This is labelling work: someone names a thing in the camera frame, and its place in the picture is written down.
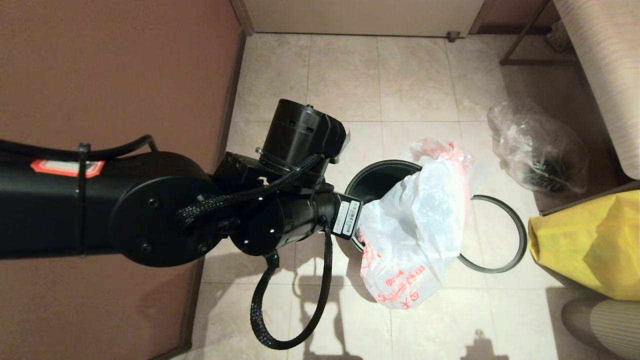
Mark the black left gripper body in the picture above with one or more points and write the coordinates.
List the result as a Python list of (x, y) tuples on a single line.
[(330, 215)]

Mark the black round trash bin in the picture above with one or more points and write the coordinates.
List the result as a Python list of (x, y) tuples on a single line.
[(375, 180)]

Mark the white plastic bag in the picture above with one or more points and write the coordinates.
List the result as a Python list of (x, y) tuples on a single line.
[(420, 220)]

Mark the used white bag red trim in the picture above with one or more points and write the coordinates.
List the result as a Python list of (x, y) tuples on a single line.
[(440, 149)]

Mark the clear plastic bag dark contents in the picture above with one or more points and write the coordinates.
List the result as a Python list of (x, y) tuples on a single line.
[(535, 150)]

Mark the yellow fabric bag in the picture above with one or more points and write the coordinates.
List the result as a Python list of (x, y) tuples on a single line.
[(580, 245)]

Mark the small metal door stop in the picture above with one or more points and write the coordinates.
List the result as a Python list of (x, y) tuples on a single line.
[(453, 36)]

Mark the dark brown wooden board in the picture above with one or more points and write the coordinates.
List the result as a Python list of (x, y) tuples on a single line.
[(590, 199)]

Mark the grey mesh bundle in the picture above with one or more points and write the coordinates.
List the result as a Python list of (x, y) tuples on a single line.
[(557, 38)]

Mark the grey ribbed round pouf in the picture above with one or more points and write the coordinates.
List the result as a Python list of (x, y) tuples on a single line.
[(610, 325)]

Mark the beige striped furniture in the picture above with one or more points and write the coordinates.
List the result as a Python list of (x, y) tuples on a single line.
[(610, 75)]

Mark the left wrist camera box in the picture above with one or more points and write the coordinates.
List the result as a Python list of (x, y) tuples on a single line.
[(347, 218)]

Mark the dark metal frame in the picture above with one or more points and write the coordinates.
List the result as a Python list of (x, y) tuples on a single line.
[(535, 62)]

